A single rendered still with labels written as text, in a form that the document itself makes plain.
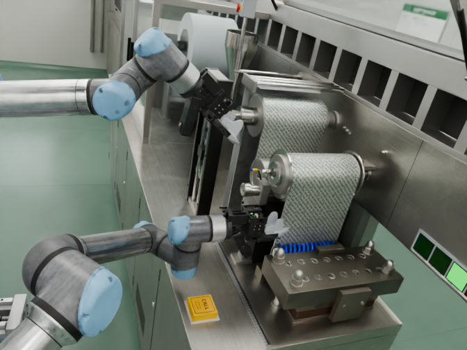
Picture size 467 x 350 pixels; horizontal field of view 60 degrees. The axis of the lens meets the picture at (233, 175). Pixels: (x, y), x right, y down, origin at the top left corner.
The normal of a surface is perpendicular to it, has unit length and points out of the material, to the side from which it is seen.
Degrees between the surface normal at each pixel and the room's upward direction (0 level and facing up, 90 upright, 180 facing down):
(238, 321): 0
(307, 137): 92
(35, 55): 90
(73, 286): 31
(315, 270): 0
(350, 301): 90
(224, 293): 0
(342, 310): 90
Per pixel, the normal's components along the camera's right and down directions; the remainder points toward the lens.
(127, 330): 0.18, -0.87
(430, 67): -0.92, 0.00
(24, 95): 0.00, 0.04
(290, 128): 0.33, 0.51
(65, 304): 0.36, -0.42
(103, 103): 0.00, 0.46
